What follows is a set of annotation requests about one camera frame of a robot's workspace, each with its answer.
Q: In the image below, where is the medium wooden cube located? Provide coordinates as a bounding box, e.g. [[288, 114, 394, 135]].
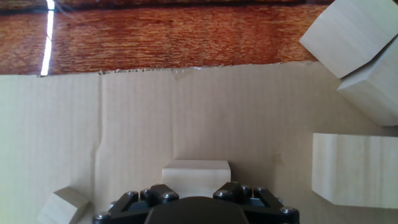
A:
[[37, 186, 90, 224]]

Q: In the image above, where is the reddish wood grain board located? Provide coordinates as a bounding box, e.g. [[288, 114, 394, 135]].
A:
[[0, 0, 335, 77]]

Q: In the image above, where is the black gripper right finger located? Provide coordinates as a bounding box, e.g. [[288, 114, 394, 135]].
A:
[[213, 182, 300, 224]]

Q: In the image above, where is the brown cardboard sheet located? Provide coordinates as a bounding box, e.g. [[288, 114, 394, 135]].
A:
[[0, 60, 398, 224]]

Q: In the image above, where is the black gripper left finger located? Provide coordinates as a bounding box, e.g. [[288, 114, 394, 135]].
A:
[[92, 183, 180, 224]]

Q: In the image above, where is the large wooden cube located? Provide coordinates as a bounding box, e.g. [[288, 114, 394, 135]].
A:
[[161, 159, 232, 199], [337, 37, 398, 127], [312, 133, 398, 210], [299, 0, 398, 79]]

